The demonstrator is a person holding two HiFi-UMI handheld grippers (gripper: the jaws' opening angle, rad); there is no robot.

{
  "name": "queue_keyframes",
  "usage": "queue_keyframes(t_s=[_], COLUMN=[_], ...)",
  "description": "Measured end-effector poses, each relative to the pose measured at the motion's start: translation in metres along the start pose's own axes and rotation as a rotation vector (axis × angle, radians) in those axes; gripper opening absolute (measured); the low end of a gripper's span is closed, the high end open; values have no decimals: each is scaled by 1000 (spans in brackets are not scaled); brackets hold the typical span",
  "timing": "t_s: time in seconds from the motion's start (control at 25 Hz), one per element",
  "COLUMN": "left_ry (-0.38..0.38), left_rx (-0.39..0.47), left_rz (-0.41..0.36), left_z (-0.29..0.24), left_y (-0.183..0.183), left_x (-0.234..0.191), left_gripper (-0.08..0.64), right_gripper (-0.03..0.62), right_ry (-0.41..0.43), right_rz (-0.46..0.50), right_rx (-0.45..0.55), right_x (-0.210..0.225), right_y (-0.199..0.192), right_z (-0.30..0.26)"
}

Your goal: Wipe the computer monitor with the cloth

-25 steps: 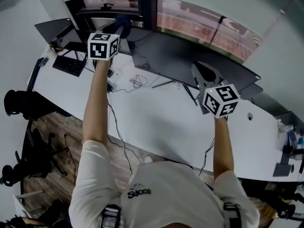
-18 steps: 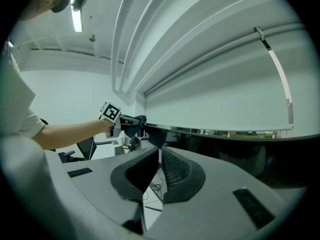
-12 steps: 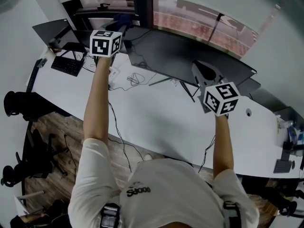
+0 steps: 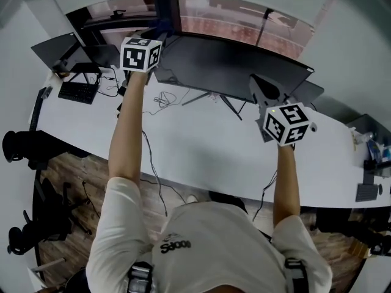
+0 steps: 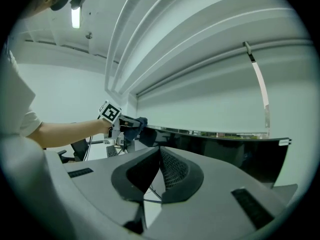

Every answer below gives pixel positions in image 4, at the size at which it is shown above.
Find person's right forearm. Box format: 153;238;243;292
272;143;302;229

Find wide black curved monitor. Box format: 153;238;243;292
154;34;315;121

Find grey desk divider panel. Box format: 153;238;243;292
346;114;391;161

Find brown desk ornament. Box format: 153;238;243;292
53;59;70;79

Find black padded seat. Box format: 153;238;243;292
65;269;89;293

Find long black bar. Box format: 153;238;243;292
29;87;46;132

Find black laptop stand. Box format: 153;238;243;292
70;62;103;84

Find black flat monitor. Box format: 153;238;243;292
82;43;120;70
30;32;94;73

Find person's left forearm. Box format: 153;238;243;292
108;70;148;192

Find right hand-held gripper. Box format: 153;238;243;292
249;73;312;148

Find dark monitor with stand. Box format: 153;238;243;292
363;159;391;186

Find large glass window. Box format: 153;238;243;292
65;0;315;60

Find small dark keyboard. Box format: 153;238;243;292
356;183;379;203

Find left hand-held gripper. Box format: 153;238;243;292
119;28;169;85

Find person in white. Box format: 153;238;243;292
86;175;334;293

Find blue packet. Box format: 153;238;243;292
368;139;391;163

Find grey harness strap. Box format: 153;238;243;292
126;261;156;293
283;256;310;293

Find black office chair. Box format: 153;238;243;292
2;129;92;170
7;177;92;256
314;208;391;256

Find black keyboard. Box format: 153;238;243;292
57;81;99;105

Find tangled black cable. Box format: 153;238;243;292
154;90;178;109

